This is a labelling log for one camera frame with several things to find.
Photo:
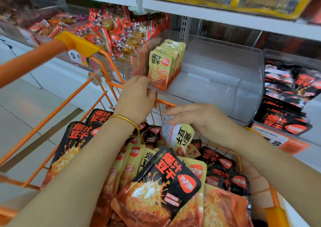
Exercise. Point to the person's right hand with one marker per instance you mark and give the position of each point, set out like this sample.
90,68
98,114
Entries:
210,121

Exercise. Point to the person's left hand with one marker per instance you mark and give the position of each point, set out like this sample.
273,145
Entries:
135,99

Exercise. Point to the row of black orange snacks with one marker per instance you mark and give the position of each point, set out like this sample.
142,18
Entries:
286,99

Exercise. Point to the pile of black orange snacks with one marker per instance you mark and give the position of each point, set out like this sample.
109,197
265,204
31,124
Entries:
155,194

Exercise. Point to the orange shopping cart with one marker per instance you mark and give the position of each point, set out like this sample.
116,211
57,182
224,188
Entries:
30,63

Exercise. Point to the person's right forearm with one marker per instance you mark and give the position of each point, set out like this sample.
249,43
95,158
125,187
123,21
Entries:
281,179

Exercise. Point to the person's left forearm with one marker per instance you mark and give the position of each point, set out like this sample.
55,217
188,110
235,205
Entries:
65,184

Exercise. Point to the person's right leg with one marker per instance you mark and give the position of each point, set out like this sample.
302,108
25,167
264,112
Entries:
258,184

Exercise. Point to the orange price tag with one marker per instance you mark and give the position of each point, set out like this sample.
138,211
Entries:
296,143

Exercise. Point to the pile of red tan packets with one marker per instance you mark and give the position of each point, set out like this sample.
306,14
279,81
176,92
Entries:
115,31

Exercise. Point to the heap of dark brown packets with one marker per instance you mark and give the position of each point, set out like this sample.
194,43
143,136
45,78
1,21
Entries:
22,11

